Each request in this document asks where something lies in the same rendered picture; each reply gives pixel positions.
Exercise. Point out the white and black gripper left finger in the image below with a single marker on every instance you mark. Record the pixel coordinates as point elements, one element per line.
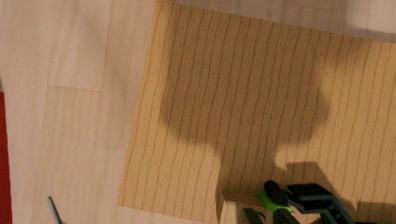
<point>250,217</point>

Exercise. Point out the light wooden board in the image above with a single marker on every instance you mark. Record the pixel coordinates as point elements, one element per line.
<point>228,102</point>

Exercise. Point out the grey nail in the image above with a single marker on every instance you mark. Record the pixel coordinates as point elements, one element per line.
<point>53,212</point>

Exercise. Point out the small wooden block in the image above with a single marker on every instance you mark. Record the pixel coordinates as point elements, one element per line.
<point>230,206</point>

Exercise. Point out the red open tray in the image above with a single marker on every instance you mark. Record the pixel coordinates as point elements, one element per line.
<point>5,187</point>

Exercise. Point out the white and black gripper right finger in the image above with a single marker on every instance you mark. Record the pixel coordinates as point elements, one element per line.
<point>284,216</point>

